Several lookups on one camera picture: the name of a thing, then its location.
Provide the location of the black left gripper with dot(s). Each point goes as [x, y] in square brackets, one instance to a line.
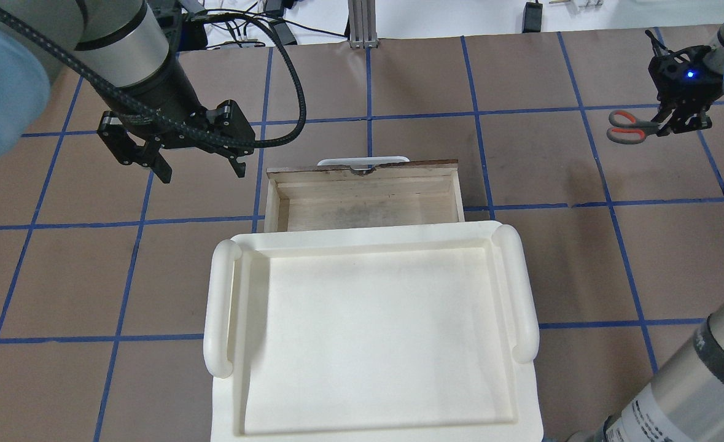
[164, 97]

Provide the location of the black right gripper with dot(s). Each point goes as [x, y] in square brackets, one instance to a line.
[699, 91]

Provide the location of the aluminium frame post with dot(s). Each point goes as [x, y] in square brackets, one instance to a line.
[362, 31]

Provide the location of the orange grey handled scissors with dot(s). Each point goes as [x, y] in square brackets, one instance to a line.
[627, 129]

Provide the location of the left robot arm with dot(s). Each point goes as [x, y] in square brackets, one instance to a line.
[121, 49]

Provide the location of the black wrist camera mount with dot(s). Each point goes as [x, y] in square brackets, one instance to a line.
[228, 121]

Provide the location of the white drawer handle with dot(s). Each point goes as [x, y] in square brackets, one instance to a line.
[362, 162]

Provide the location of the open wooden drawer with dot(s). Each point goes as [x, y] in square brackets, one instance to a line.
[393, 194]

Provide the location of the white plastic storage box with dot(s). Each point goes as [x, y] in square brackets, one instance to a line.
[408, 333]

